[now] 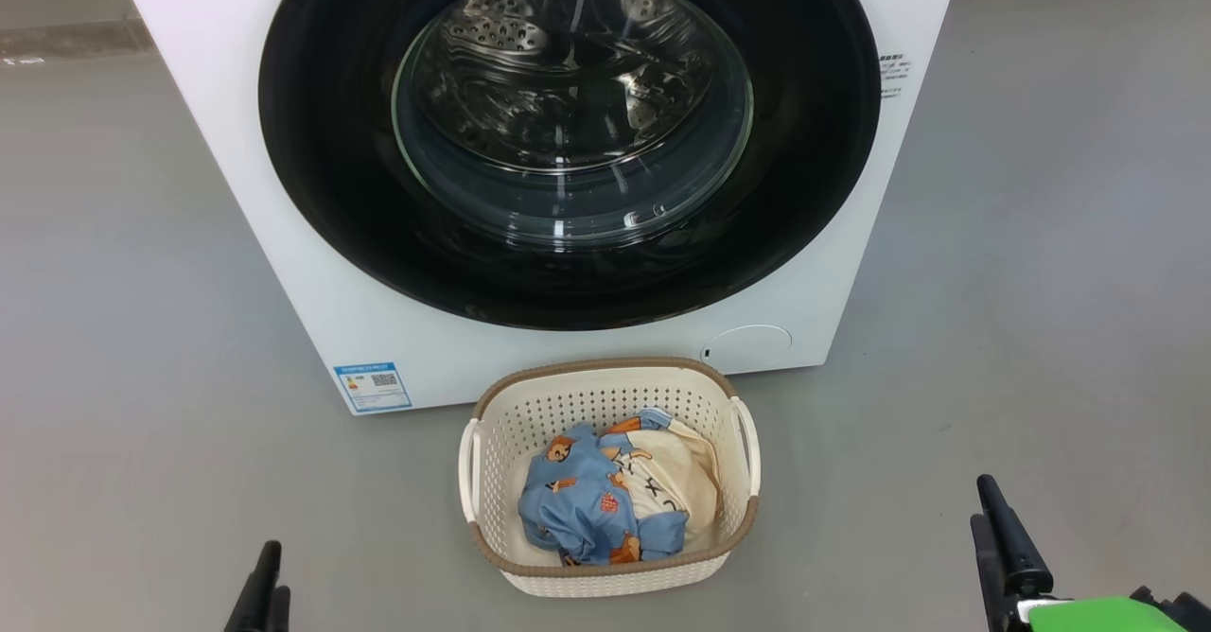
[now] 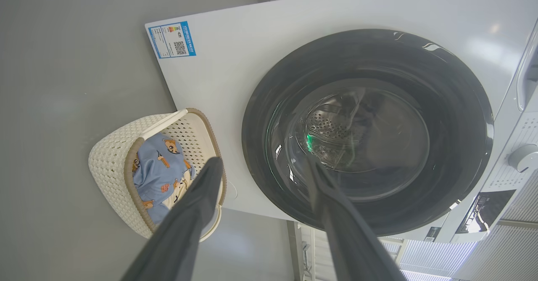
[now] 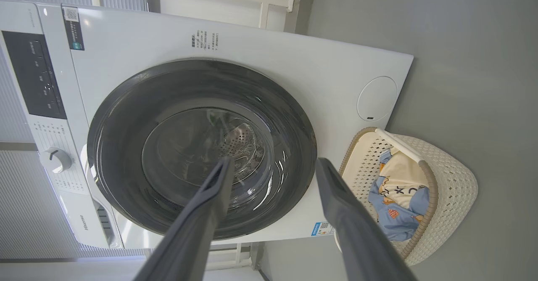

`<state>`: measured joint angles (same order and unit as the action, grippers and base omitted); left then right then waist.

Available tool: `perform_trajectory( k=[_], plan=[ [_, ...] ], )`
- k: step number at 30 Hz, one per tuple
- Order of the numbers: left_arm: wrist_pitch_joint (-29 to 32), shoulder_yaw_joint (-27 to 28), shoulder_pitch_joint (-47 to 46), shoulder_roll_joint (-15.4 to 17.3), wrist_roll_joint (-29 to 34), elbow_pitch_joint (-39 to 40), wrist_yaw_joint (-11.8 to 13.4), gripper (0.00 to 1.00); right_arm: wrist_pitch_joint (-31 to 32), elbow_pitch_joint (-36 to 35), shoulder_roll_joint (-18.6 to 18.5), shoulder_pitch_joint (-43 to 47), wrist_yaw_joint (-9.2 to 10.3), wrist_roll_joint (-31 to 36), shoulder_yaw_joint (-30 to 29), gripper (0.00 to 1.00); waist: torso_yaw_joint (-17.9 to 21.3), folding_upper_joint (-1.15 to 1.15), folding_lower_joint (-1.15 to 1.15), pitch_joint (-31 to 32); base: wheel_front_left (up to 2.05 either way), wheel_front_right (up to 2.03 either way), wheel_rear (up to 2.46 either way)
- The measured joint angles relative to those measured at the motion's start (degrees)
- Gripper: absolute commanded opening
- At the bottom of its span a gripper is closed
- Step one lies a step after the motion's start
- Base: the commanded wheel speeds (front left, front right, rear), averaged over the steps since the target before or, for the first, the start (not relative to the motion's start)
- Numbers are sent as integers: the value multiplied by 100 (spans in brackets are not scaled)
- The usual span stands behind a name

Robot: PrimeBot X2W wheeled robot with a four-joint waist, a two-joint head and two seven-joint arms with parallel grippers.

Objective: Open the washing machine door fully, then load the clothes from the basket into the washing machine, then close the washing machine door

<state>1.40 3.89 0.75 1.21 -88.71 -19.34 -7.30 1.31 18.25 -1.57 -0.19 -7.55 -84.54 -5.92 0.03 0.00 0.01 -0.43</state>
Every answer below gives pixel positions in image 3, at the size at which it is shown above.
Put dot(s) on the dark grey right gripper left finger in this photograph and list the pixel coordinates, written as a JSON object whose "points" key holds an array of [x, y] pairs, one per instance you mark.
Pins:
{"points": [[193, 230]]}

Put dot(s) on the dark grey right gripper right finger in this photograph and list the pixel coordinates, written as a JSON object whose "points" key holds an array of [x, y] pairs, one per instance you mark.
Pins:
{"points": [[357, 239]]}

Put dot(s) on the blue bear-print garment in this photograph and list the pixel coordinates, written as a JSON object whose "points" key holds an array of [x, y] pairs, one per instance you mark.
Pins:
{"points": [[399, 226]]}

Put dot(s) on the cream and blue printed garment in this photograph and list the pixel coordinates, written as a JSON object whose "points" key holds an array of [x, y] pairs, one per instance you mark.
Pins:
{"points": [[405, 176]]}

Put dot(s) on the black round washer door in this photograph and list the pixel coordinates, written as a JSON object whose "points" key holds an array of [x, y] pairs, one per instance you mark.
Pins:
{"points": [[126, 146]]}

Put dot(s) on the steel washer drum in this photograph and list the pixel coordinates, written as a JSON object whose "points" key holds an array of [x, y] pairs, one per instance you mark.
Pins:
{"points": [[243, 142]]}

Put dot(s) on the white washing machine dial knob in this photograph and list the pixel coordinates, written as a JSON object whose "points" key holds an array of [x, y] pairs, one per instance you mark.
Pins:
{"points": [[55, 160]]}

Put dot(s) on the white front-load washing machine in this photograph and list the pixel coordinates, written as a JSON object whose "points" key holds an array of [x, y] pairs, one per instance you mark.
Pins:
{"points": [[294, 62]]}

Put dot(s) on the black washing machine display panel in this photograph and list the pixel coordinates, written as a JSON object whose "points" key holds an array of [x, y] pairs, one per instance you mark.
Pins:
{"points": [[33, 75]]}

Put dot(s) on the blue energy label sticker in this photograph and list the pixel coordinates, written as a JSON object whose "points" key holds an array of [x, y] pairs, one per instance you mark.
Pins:
{"points": [[321, 229]]}

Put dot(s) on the cream perforated laundry basket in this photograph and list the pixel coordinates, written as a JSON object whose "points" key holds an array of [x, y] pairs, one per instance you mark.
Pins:
{"points": [[454, 188]]}

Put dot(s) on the white detergent drawer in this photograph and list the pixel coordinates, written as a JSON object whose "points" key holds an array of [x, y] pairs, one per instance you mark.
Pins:
{"points": [[82, 220]]}

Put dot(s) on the round white filter cover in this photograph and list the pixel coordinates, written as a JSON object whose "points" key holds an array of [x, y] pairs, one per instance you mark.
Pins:
{"points": [[377, 99]]}

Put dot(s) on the black QR code sticker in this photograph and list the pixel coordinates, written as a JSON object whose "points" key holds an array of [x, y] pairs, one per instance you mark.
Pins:
{"points": [[73, 28]]}

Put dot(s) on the white metal frame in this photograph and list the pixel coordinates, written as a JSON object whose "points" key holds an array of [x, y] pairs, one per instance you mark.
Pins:
{"points": [[235, 258], [265, 3]]}

